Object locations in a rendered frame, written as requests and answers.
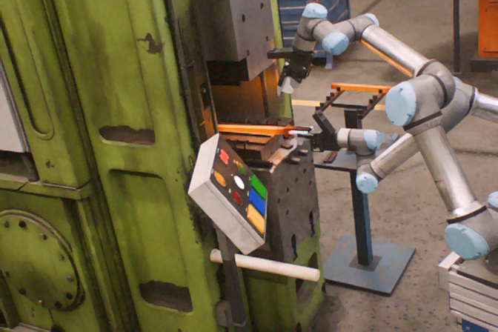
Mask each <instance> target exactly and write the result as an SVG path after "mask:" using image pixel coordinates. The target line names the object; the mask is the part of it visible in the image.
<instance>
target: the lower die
mask: <svg viewBox="0 0 498 332"><path fill-rule="evenodd" d="M217 124H218V125H259V126H273V125H262V124H243V123H233V122H217ZM219 134H220V135H221V136H222V138H223V139H224V140H225V139H226V138H227V137H228V138H229V139H230V144H229V143H228V139H227V140H226V142H227V144H228V145H229V146H230V147H231V148H232V150H233V151H235V152H236V150H235V145H233V143H235V140H236V139H237V138H238V139H239V141H240V144H239V142H238V140H236V149H237V153H238V156H239V157H242V158H245V148H244V141H245V140H246V139H248V141H249V145H248V141H246V143H245V147H246V152H247V156H248V158H249V159H255V160H264V161H267V160H269V158H270V157H271V156H272V155H273V154H274V153H275V152H276V151H277V150H278V149H279V148H280V147H281V146H280V145H282V144H284V139H283V138H282V134H275V135H274V136H273V137H272V134H263V133H246V132H238V131H228V130H219ZM271 152H272V154H271Z"/></svg>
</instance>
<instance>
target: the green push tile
mask: <svg viewBox="0 0 498 332"><path fill-rule="evenodd" d="M251 187H252V188H253V189H254V190H255V191H256V193H257V194H258V195H259V196H260V197H261V198H262V200H263V201H265V193H266V189H265V188H264V186H263V185H262V184H261V183H260V182H259V180H258V179H257V178H256V177H255V176H252V179H251Z"/></svg>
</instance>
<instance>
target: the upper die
mask: <svg viewBox="0 0 498 332"><path fill-rule="evenodd" d="M270 49H271V47H270V41H267V42H265V43H264V44H263V45H262V46H260V47H259V48H257V49H256V50H254V52H253V53H251V54H249V55H247V56H246V57H245V58H243V60H241V61H240V62H229V61H207V70H208V73H209V78H210V79H221V81H239V82H249V81H252V79H253V78H254V77H256V76H257V75H259V74H260V73H261V72H262V71H263V70H264V69H267V68H268V67H270V65H271V64H272V63H273V59H268V55H267V52H269V50H270Z"/></svg>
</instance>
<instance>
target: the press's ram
mask: <svg viewBox="0 0 498 332"><path fill-rule="evenodd" d="M196 8H197V13H198V17H199V26H200V30H201V34H202V43H203V48H204V53H205V56H206V61H229V62H240V61H241V60H243V58H245V57H246V56H247V55H249V54H251V53H253V52H254V50H256V49H257V48H259V47H260V46H262V45H263V44H264V43H265V42H268V41H270V40H271V39H272V38H273V37H274V36H275V33H274V26H273V15H272V8H271V2H270V0H196Z"/></svg>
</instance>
